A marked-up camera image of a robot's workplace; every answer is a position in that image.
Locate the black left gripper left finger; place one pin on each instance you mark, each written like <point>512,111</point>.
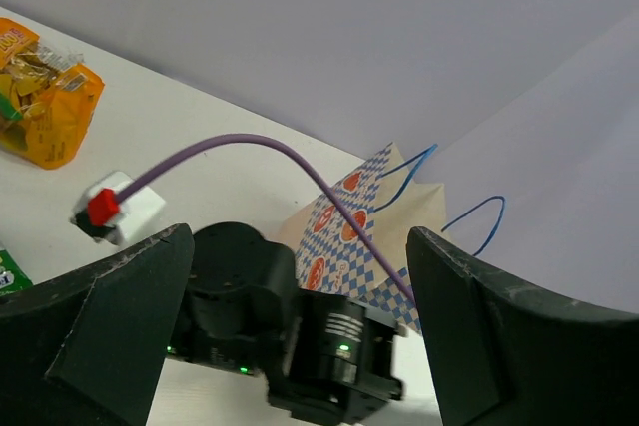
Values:
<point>88,347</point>

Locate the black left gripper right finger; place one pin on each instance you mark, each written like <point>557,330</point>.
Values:
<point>505,351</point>

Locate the green Fox's candy bag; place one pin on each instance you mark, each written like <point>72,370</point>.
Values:
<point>12,278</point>

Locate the checkered paper bag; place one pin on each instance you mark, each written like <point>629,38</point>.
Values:
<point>386,203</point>

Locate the orange chips bag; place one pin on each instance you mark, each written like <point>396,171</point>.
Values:
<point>48,98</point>

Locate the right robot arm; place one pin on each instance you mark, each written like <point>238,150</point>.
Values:
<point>326,357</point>

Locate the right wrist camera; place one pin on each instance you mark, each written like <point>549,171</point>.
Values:
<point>100,215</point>

